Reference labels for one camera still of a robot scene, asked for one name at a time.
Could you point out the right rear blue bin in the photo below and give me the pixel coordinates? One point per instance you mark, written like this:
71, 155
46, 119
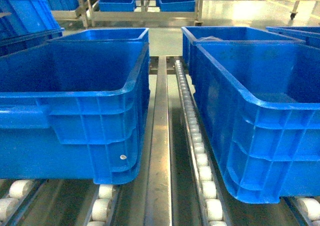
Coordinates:
193, 35

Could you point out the blue bin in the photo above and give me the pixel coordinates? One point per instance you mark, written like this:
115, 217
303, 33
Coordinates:
193, 35
260, 105
73, 110
105, 34

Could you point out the left front blue bin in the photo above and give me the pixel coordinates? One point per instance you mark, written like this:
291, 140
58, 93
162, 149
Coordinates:
73, 110

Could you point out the left rear blue bin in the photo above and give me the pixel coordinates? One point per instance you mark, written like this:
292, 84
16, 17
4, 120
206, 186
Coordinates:
105, 34

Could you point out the right front blue bin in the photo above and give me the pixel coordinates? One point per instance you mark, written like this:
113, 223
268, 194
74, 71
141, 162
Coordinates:
260, 105

